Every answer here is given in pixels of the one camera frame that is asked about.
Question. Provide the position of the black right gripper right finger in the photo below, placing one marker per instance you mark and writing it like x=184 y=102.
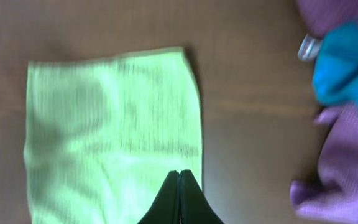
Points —
x=194 y=207

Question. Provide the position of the light green microfiber cloth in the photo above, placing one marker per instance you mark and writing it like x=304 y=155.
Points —
x=102 y=134

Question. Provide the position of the blue microfiber cloth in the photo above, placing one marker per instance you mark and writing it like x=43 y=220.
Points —
x=335 y=79

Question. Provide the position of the white cloth label tag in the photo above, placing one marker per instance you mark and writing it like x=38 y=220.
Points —
x=309 y=48

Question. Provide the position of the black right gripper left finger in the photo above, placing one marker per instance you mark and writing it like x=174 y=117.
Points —
x=165 y=208

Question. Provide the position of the purple microfiber cloth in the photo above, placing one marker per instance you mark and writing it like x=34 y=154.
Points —
x=337 y=199
x=321 y=16

